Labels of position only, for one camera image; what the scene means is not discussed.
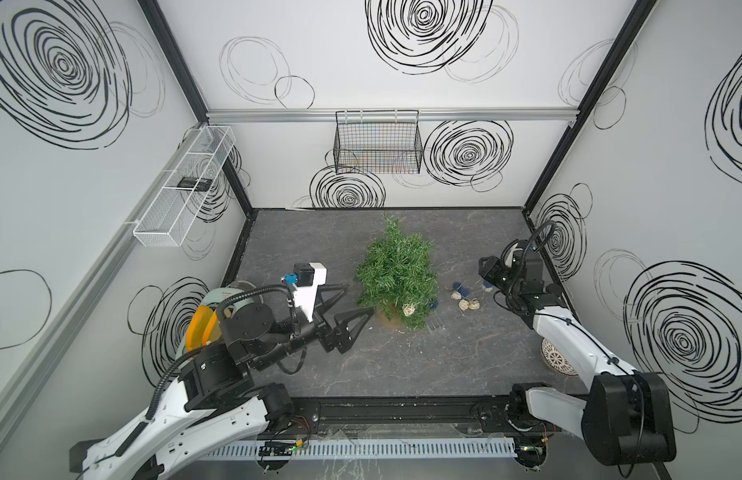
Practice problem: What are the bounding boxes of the string lights with rattan balls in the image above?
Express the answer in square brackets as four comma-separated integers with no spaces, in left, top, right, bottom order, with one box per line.
[402,281,494,318]

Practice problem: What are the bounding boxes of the aluminium wall rail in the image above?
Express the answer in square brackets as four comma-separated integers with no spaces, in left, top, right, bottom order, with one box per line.
[207,107,579,124]

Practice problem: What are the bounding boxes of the black corner frame post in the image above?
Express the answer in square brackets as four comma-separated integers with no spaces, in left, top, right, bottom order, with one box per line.
[138,0,256,220]
[523,0,658,214]

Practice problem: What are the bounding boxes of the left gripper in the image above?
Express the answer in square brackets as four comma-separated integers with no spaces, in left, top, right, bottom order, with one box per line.
[253,283,372,374]

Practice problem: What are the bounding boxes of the white slotted cable duct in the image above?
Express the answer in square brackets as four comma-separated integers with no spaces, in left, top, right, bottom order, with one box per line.
[201,437,517,461]

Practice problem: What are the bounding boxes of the black corner frame post left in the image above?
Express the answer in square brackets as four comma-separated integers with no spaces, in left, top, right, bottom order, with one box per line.
[138,0,256,220]

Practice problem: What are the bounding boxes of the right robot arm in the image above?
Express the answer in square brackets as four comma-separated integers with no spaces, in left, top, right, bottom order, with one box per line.
[478,221,677,466]

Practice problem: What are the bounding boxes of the black wire basket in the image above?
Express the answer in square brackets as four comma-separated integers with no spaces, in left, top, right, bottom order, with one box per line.
[332,120,424,174]

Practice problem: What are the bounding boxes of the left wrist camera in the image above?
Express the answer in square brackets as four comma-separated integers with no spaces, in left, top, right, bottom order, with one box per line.
[284,262,327,322]

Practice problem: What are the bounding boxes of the white wire shelf basket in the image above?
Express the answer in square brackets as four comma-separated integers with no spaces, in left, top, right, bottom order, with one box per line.
[133,125,235,248]

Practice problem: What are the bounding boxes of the black corner frame post right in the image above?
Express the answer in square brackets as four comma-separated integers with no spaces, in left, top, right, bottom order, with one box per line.
[523,0,658,214]

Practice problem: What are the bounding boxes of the small black item in shelf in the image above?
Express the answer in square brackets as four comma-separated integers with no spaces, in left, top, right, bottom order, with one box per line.
[176,177,213,192]

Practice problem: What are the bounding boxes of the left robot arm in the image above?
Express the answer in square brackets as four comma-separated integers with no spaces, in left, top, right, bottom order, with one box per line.
[69,282,374,479]

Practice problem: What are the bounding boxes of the white woven round trivet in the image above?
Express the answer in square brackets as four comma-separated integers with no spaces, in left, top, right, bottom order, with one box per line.
[541,339,577,377]

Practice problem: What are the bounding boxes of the small green christmas tree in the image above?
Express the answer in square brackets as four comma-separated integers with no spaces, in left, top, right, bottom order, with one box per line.
[354,214,439,330]

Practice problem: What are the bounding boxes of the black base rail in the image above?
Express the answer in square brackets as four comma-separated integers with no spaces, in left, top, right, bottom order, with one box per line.
[256,394,588,436]

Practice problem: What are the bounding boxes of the orange toast slice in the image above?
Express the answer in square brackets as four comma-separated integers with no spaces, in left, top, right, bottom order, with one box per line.
[185,305,214,351]
[202,307,221,346]

